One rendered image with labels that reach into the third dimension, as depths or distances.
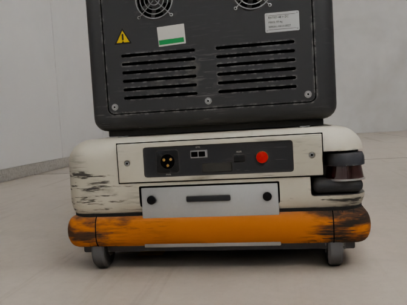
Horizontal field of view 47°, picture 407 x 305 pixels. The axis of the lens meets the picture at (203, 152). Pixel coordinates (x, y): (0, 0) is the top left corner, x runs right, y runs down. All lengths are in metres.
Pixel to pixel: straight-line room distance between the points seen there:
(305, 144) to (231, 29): 0.29
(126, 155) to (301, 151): 0.35
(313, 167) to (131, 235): 0.39
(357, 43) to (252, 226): 6.57
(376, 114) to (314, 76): 6.39
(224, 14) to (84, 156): 0.42
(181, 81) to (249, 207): 0.31
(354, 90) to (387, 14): 1.17
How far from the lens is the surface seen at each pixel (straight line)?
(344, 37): 7.41
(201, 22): 1.04
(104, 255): 1.05
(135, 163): 0.98
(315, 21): 1.03
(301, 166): 0.93
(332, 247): 0.97
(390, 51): 7.51
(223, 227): 0.96
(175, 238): 0.98
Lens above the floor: 0.30
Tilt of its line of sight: 4 degrees down
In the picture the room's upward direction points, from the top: 3 degrees counter-clockwise
